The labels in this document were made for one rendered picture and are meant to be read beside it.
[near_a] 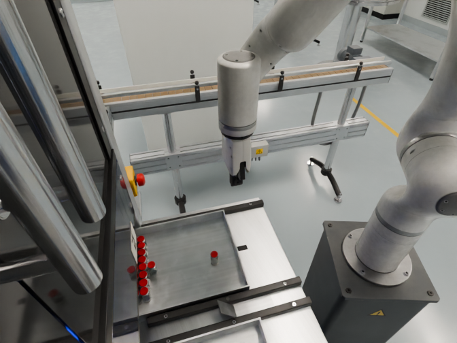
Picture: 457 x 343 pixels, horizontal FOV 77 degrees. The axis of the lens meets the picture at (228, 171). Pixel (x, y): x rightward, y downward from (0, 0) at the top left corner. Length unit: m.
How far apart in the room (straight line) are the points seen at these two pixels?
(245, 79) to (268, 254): 0.52
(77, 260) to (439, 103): 0.59
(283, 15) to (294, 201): 1.82
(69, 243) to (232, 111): 0.45
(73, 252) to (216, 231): 0.74
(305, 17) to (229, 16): 1.60
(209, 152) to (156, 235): 0.94
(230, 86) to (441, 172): 0.41
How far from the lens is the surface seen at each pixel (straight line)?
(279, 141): 1.89
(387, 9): 7.22
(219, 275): 0.83
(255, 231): 0.91
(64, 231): 0.18
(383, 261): 0.90
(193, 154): 1.75
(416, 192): 0.66
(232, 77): 0.55
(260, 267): 0.85
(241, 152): 0.63
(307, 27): 0.51
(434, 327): 2.03
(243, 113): 0.58
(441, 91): 0.63
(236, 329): 0.77
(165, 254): 0.88
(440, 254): 2.33
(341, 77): 1.83
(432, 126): 0.72
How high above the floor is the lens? 1.62
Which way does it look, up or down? 42 degrees down
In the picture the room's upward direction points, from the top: straight up
